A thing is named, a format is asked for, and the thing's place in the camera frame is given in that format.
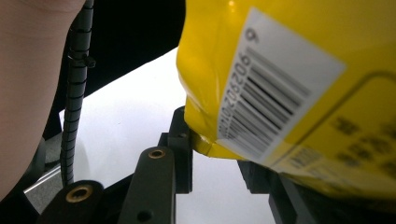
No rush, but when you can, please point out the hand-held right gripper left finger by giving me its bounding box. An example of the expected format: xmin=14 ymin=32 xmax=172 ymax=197
xmin=158 ymin=105 xmax=194 ymax=194

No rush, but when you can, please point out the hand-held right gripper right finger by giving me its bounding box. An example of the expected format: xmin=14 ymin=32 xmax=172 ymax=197
xmin=237 ymin=160 xmax=301 ymax=224

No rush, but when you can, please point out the yellow spouted pouch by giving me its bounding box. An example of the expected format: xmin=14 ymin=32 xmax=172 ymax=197
xmin=176 ymin=0 xmax=396 ymax=216

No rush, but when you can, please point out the white table sheet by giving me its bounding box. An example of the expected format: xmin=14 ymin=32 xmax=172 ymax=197
xmin=57 ymin=46 xmax=281 ymax=224

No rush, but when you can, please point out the black curtain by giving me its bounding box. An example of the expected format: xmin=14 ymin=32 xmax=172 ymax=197
xmin=50 ymin=0 xmax=187 ymax=113

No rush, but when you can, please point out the black spiral-wrapped cable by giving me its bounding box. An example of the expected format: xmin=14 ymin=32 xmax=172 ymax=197
xmin=60 ymin=0 xmax=96 ymax=188

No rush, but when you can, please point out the metal floor rail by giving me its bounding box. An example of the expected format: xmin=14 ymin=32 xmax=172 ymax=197
xmin=23 ymin=164 xmax=64 ymax=195

